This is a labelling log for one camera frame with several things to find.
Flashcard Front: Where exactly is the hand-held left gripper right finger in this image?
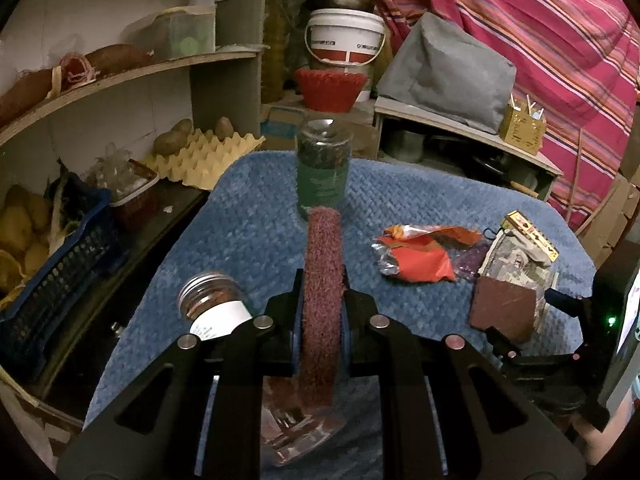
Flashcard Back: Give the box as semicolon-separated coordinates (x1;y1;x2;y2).
342;267;586;480

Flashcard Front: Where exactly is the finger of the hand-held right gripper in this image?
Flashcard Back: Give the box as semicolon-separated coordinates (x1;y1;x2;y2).
485;326;522;367
544;287;595;322

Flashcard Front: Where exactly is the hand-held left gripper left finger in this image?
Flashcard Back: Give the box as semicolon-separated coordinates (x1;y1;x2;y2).
56;267;303;480

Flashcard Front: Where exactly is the maroon scouring pad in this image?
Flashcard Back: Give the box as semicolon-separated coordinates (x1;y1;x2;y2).
297;207;346;418

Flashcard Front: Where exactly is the person's right hand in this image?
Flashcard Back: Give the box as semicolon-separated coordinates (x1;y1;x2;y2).
575;400;640;466

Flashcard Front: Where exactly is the small yellow printed box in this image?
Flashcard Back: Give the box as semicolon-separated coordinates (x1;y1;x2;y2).
501;211;560;263

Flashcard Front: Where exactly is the orange foil wrapper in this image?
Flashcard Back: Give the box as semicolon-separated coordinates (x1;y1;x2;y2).
371;224;483;283

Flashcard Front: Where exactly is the blue fluffy blanket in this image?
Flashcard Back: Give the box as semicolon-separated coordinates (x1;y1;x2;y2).
85;150;598;480

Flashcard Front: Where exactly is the stack of cardboard boxes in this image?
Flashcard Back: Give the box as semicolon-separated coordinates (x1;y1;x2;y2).
575;110;640;266

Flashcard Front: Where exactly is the green glass jar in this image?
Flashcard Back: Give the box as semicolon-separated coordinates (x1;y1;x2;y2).
295;119;353;221

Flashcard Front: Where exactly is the yellow egg tray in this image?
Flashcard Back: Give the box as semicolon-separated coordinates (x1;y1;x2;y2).
142;128;267;191

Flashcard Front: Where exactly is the yellow wooden utensil holder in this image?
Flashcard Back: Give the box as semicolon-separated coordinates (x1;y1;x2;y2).
500;94;548;156

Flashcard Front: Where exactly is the low cardboard box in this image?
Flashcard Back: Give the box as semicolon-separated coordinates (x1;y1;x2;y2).
260;102;376;158

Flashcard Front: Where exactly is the grey side cabinet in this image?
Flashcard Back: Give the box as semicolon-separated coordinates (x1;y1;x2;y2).
372;97;565;201

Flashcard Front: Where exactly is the large potato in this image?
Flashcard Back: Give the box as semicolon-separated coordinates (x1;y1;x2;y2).
152;118;194;156

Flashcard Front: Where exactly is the blue plastic crate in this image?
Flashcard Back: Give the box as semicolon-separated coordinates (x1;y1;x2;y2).
0;175;126;381

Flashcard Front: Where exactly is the red plastic basket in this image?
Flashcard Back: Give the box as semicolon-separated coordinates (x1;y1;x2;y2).
294;67;368;113

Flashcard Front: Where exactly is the grey fabric cover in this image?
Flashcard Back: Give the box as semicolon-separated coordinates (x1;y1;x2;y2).
376;11;517;133

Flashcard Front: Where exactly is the wooden shelf unit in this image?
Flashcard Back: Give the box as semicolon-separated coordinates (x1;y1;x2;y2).
0;0;268;431

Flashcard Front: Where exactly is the red striped hanging cloth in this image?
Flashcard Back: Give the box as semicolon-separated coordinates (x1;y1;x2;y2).
367;0;640;231

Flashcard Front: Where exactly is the pile of potatoes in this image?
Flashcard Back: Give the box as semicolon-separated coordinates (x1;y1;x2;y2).
0;185;56;296

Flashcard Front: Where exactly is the yellow oil jug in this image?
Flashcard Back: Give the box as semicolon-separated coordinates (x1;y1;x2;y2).
262;0;306;103

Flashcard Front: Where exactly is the white plastic bucket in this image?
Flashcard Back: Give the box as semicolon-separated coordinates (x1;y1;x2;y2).
305;8;386;67

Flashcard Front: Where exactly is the clear plastic container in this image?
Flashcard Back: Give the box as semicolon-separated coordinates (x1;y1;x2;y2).
125;5;217;61

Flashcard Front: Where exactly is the long sweet potato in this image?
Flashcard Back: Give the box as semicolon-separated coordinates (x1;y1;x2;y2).
0;69;63;128

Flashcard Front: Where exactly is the black pan wooden handle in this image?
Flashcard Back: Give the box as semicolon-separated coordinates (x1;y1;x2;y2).
470;152;541;198

